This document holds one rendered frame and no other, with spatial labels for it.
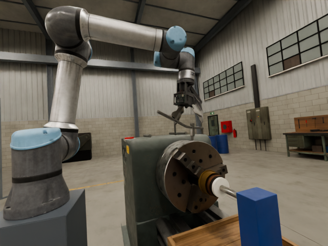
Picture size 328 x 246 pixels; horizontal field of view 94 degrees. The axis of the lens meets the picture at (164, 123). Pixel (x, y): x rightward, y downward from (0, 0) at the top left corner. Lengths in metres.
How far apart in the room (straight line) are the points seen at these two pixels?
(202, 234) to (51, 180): 0.56
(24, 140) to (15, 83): 11.50
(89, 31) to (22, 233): 0.58
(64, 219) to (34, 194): 0.11
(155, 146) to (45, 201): 0.48
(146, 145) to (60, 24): 0.57
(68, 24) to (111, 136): 10.00
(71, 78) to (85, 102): 10.14
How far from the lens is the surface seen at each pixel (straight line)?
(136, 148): 0.78
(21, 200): 0.57
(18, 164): 0.57
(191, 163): 0.65
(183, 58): 0.75
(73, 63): 0.73
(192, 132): 0.74
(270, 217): 0.52
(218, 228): 0.78
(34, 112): 11.40
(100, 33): 0.63
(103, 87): 11.03
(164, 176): 0.67
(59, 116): 0.69
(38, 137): 0.55
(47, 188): 0.56
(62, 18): 0.65
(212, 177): 0.61
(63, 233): 0.53
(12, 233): 0.56
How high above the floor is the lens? 1.29
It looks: 3 degrees up
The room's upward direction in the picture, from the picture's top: 4 degrees counter-clockwise
